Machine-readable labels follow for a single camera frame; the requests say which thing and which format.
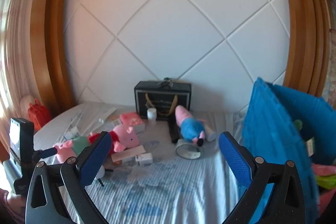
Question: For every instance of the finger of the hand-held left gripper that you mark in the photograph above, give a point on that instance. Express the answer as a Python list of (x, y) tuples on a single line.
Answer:
[(50, 152)]

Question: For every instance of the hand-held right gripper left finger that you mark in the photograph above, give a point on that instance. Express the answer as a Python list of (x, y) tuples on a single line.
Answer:
[(94, 158)]

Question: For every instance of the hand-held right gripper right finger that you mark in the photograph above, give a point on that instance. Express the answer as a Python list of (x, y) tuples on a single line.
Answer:
[(235, 158)]

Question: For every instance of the blue plastic crate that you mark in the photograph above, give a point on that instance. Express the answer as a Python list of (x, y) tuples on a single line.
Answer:
[(267, 129)]

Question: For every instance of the person's left forearm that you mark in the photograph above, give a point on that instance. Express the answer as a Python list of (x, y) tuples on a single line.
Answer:
[(10, 208)]

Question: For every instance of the white rabbit plush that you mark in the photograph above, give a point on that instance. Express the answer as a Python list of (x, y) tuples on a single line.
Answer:
[(101, 174)]

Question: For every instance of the pig plush in green dress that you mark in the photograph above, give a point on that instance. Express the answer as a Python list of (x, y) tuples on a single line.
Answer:
[(78, 144)]

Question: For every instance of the small white box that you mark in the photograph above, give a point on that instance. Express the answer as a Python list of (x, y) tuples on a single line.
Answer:
[(72, 132)]

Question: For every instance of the red bag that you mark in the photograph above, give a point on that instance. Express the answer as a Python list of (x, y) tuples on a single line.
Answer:
[(38, 115)]

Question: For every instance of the pink and white medicine box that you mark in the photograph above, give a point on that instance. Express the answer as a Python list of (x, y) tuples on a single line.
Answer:
[(126, 155)]

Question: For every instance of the white bag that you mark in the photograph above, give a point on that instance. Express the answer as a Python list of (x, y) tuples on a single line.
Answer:
[(26, 103)]

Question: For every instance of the pig plush in red dress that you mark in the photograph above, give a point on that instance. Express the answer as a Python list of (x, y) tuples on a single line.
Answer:
[(126, 136)]

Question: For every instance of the flat white packet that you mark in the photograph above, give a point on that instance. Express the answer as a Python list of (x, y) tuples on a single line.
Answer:
[(105, 112)]

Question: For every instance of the white and grey medicine box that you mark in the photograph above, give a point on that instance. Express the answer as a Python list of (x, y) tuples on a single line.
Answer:
[(144, 159)]

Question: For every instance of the pig plush in blue shirt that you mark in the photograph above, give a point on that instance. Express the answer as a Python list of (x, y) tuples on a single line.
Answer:
[(191, 129)]

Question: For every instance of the pink floral tissue pack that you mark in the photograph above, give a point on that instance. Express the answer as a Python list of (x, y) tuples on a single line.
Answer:
[(131, 120)]

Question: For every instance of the clear tape roll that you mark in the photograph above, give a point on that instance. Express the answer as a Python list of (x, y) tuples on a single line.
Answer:
[(179, 151)]

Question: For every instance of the black comb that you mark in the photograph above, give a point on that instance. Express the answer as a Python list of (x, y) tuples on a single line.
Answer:
[(172, 133)]

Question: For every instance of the striped bed sheet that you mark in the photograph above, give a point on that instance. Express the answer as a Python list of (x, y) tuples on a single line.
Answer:
[(170, 187)]

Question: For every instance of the small white bottle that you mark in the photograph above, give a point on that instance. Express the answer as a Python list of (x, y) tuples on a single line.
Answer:
[(151, 116)]

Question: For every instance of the green and yellow plush toy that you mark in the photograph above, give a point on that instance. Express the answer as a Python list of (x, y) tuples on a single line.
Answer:
[(298, 124)]

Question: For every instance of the sheer curtain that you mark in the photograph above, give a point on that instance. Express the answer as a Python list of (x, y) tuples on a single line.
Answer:
[(15, 56)]

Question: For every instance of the patterned curtain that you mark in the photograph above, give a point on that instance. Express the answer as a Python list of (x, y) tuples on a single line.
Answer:
[(329, 69)]

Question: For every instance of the white padded headboard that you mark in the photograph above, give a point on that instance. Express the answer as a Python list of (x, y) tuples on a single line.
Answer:
[(178, 16)]

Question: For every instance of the wooden headboard frame side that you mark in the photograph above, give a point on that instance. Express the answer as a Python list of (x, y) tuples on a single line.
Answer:
[(302, 43), (52, 56)]

